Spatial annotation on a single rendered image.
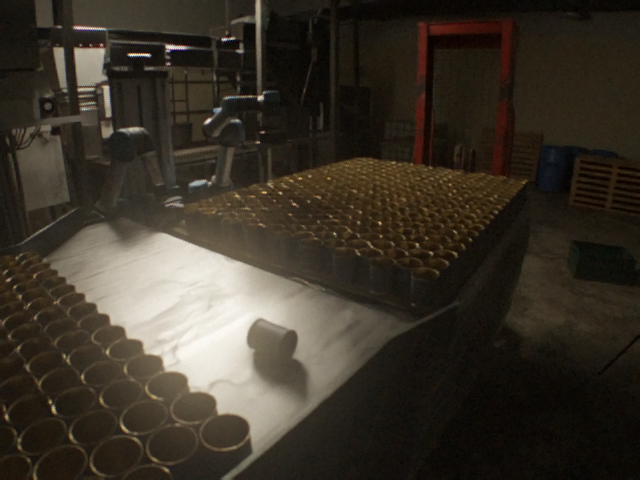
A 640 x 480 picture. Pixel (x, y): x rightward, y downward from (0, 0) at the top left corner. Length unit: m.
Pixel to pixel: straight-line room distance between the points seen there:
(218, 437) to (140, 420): 0.13
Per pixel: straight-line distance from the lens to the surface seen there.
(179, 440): 0.61
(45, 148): 3.38
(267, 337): 0.77
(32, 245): 1.54
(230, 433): 0.62
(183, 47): 4.07
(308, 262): 1.14
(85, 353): 0.81
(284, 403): 0.71
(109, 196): 1.98
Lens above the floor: 1.56
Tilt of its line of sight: 20 degrees down
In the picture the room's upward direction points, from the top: straight up
